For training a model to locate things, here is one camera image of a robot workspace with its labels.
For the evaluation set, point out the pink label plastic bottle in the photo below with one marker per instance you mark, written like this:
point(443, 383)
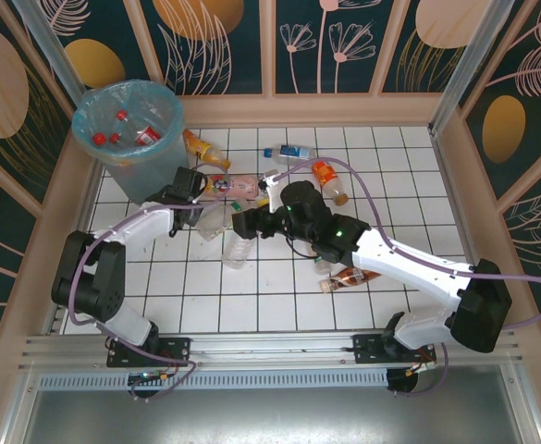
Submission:
point(240, 186)

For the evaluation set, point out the orange juice plastic bottle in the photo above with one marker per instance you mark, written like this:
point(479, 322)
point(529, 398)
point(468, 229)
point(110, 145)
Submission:
point(200, 147)

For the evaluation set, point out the orange label plastic bottle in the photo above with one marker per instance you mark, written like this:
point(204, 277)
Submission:
point(326, 176)

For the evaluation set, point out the crushed clear plastic bottle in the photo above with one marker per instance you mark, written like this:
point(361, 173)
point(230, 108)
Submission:
point(212, 224)

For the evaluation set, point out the clear unlabelled plastic bottle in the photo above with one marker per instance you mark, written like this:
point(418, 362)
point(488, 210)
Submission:
point(237, 252)

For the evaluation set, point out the blue label water bottle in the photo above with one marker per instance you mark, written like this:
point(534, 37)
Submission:
point(293, 151)

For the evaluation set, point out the copper label plastic bottle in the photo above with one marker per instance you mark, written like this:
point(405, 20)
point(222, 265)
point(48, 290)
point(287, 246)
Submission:
point(351, 277)

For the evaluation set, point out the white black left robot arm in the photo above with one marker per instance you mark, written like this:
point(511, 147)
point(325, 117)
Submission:
point(136, 224)

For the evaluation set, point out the translucent grey waste bin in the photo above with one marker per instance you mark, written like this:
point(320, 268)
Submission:
point(150, 180)

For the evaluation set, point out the blue plastic bin liner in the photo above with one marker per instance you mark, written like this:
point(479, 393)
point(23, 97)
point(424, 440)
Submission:
point(163, 111)

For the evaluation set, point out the yellow power connector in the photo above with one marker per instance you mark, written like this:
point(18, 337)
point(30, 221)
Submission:
point(420, 368)

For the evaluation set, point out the small green circuit board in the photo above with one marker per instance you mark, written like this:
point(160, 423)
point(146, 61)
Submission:
point(147, 377)

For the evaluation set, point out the grey metal sheet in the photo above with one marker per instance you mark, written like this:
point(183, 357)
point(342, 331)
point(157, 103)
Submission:
point(270, 416)

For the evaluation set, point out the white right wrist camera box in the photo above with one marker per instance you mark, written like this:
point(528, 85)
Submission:
point(271, 192)

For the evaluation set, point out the gold circle leaf wall panel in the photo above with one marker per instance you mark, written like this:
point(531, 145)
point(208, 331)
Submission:
point(200, 46)

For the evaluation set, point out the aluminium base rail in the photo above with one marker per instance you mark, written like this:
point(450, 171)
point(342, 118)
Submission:
point(270, 344)

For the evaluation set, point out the gold oval wall panel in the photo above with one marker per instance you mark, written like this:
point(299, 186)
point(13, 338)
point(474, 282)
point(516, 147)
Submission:
point(94, 65)

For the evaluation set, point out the pink flower wall panel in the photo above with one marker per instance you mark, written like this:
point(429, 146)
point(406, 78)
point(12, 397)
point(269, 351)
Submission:
point(328, 46)

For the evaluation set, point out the aluminium frame post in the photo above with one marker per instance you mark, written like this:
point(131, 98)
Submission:
point(50, 46)
point(469, 60)

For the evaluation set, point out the beige circle wall panel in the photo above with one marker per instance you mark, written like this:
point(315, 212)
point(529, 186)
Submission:
point(432, 46)

